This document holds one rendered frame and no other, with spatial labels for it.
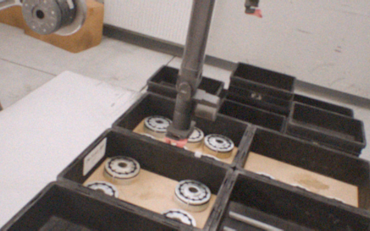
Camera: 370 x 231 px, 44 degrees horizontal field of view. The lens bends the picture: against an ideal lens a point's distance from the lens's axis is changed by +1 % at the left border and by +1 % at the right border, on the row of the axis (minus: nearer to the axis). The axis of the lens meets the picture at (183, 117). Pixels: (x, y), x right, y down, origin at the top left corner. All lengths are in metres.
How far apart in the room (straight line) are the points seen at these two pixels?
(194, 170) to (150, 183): 0.13
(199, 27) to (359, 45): 3.25
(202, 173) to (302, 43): 3.13
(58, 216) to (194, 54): 0.55
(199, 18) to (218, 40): 3.26
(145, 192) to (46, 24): 0.67
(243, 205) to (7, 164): 0.78
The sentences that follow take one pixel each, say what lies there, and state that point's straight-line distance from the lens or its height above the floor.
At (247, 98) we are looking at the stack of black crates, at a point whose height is 0.48.
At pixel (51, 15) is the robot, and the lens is 1.60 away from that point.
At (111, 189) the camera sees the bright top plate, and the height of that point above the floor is 0.86.
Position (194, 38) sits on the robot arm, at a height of 1.26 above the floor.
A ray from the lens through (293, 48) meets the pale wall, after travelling 4.36.
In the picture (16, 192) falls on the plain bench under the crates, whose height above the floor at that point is 0.70.
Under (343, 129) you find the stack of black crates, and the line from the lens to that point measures 2.74.
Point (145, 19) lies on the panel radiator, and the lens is 4.48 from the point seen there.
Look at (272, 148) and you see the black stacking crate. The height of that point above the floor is 0.87.
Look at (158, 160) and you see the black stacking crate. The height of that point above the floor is 0.88.
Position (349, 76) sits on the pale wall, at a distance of 4.44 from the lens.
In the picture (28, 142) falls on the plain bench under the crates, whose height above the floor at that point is 0.70.
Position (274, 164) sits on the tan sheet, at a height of 0.83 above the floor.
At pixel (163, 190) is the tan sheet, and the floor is 0.83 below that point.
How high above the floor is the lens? 1.64
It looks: 29 degrees down
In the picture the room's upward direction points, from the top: 12 degrees clockwise
